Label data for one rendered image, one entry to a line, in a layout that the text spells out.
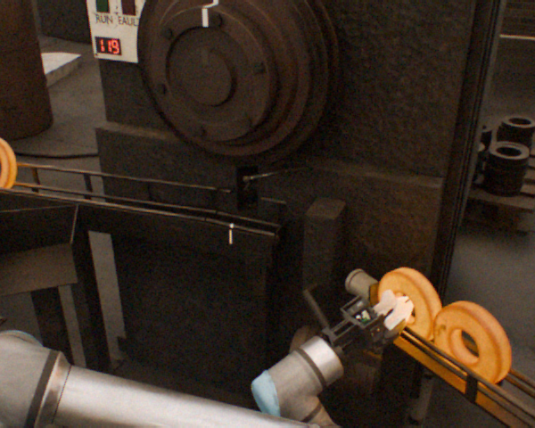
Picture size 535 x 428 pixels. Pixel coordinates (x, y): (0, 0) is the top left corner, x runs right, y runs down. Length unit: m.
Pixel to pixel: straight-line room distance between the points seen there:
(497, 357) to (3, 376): 0.79
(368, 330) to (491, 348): 0.22
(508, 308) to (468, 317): 1.43
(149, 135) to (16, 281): 0.51
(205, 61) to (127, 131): 0.51
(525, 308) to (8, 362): 2.06
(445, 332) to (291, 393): 0.32
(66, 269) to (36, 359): 0.69
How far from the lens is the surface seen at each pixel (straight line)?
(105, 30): 1.65
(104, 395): 0.92
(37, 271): 1.61
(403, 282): 1.21
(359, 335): 1.16
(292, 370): 1.11
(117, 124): 1.73
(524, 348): 2.37
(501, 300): 2.58
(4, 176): 1.98
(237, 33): 1.20
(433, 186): 1.37
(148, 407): 0.92
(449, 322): 1.16
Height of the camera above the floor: 1.46
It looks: 29 degrees down
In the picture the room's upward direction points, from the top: straight up
